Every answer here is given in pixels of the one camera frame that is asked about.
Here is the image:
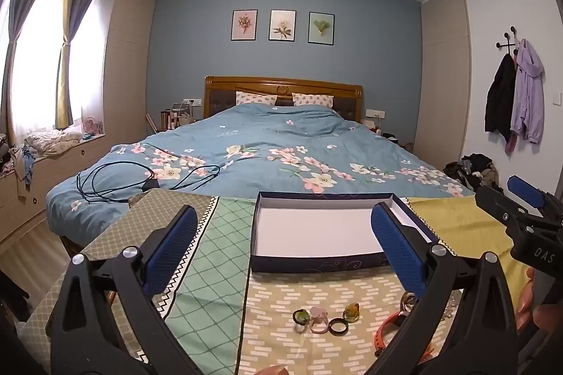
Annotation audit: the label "beige wardrobe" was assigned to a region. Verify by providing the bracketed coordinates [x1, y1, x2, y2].
[413, 0, 467, 165]
[101, 0, 158, 147]

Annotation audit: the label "purple hooded jacket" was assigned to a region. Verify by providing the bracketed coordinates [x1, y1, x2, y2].
[510, 38, 545, 145]

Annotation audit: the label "black wall coat hooks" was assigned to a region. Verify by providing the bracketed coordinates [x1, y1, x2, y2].
[495, 25, 522, 55]

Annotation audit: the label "beige window bench cabinet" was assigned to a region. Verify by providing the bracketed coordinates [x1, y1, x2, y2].
[0, 133, 108, 244]

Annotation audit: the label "patterned patchwork cloth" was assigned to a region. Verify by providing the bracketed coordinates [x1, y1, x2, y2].
[20, 188, 535, 375]

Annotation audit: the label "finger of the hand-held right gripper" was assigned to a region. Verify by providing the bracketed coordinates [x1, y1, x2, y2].
[475, 184, 535, 237]
[507, 175, 555, 220]

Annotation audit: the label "pile of dark clothes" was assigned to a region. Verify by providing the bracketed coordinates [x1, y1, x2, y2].
[443, 153, 500, 193]

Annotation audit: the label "dark blue shallow box tray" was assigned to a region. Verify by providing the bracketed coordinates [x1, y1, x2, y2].
[251, 191, 441, 274]

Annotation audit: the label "black cable on bed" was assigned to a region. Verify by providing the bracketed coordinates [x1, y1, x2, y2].
[77, 161, 154, 200]

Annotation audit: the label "cosmetic bottles on nightstand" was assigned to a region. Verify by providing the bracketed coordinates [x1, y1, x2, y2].
[160, 102, 196, 129]

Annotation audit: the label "wooden door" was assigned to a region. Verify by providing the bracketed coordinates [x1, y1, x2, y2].
[549, 0, 563, 63]

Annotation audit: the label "black jacket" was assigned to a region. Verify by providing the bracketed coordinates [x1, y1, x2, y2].
[485, 53, 517, 136]

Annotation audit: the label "framed flower picture pink background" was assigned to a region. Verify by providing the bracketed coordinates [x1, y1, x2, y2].
[232, 10, 258, 42]

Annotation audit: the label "person's right hand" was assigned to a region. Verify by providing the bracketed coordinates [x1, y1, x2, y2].
[517, 268, 536, 332]

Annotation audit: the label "pink flower ring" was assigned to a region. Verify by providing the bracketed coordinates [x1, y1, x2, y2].
[309, 306, 328, 335]

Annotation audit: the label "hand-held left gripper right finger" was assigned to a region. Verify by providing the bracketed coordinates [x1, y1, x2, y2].
[370, 201, 520, 375]

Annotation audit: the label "blue floral duvet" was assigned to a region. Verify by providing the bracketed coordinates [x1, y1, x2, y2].
[46, 102, 476, 244]

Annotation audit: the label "pile of clothes on bench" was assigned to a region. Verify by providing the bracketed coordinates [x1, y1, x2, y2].
[11, 129, 84, 182]

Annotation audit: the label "orange strap smartwatch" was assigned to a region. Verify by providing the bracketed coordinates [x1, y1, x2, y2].
[374, 310, 407, 358]

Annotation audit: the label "framed leaf picture green background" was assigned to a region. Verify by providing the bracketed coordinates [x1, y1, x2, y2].
[308, 12, 335, 45]

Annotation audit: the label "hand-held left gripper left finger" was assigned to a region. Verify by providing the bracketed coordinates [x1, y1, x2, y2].
[48, 205, 200, 375]

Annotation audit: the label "wooden bed headboard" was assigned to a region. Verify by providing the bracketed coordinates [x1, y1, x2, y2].
[204, 76, 365, 125]

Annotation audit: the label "framed flower picture white background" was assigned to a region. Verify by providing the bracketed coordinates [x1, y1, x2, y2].
[269, 9, 296, 42]

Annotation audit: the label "green stone bead ring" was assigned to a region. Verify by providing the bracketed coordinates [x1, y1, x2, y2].
[292, 308, 310, 332]

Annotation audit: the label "white pillow with pink print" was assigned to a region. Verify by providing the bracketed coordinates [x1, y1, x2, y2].
[236, 91, 278, 107]
[292, 93, 336, 108]

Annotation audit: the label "yellow curtain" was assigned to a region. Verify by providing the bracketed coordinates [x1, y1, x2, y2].
[55, 0, 82, 129]

